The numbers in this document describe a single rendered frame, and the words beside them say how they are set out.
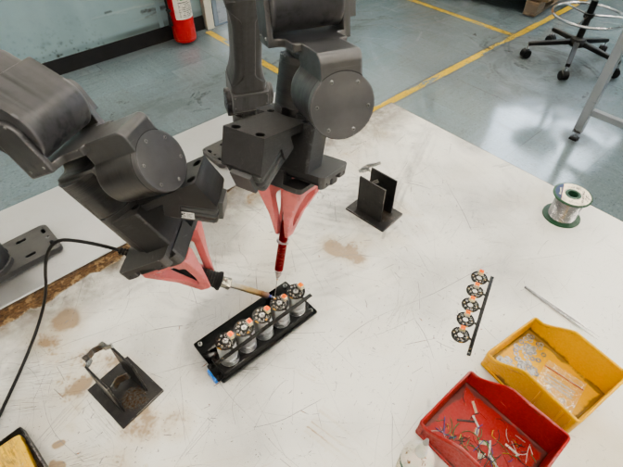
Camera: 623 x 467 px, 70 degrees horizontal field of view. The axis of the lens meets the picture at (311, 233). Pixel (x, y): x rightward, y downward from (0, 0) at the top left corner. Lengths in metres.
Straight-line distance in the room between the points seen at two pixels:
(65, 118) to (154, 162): 0.09
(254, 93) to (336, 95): 0.47
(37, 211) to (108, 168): 0.50
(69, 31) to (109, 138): 2.78
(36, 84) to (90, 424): 0.39
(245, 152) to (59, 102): 0.17
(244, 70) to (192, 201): 0.39
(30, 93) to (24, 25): 2.65
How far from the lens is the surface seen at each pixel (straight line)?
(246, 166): 0.40
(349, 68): 0.38
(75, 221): 0.87
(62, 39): 3.19
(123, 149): 0.42
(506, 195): 0.89
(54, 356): 0.71
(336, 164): 0.49
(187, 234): 0.52
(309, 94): 0.38
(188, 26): 3.27
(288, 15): 0.43
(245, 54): 0.77
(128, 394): 0.63
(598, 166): 2.49
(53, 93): 0.47
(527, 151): 2.43
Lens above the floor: 1.30
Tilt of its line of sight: 47 degrees down
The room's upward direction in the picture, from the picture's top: straight up
